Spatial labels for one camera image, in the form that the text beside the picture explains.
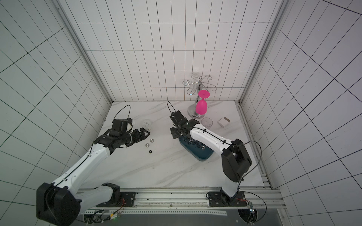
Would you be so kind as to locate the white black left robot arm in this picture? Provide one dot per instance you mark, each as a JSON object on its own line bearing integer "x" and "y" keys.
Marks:
{"x": 59, "y": 203}

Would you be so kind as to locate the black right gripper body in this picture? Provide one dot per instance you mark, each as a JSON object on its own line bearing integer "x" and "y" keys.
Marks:
{"x": 178, "y": 127}

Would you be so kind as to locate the pink plastic wine glass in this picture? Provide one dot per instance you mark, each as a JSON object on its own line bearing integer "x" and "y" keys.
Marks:
{"x": 201, "y": 106}

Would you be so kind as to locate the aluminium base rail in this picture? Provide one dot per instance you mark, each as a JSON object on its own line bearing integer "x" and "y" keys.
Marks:
{"x": 190, "y": 201}

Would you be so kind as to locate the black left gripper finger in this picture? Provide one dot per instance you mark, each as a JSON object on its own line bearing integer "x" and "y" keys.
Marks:
{"x": 140, "y": 137}
{"x": 144, "y": 132}

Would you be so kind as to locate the clear plastic cup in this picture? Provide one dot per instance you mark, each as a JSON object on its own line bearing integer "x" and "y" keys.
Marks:
{"x": 207, "y": 122}

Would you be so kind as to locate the teal plastic storage box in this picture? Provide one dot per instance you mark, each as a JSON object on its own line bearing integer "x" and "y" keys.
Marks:
{"x": 199, "y": 153}

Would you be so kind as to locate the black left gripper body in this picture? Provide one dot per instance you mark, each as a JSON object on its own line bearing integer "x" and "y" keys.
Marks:
{"x": 135, "y": 137}

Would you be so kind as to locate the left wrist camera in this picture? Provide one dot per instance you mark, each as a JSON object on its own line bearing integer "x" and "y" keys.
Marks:
{"x": 122, "y": 125}

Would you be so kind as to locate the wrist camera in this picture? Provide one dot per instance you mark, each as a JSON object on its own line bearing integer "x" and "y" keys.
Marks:
{"x": 122, "y": 125}
{"x": 178, "y": 120}

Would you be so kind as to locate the small white box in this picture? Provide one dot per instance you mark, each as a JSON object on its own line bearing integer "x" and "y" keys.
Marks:
{"x": 224, "y": 122}

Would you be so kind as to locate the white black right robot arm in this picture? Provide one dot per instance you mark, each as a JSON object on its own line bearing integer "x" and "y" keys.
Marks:
{"x": 235, "y": 159}

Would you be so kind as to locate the small clear glass jar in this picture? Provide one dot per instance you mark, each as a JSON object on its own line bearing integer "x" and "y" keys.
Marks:
{"x": 147, "y": 124}

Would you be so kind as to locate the chrome glass hanger stand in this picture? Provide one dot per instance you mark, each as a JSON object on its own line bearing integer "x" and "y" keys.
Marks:
{"x": 199, "y": 86}

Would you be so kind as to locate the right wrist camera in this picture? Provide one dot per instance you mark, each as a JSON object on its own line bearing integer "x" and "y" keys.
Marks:
{"x": 178, "y": 120}

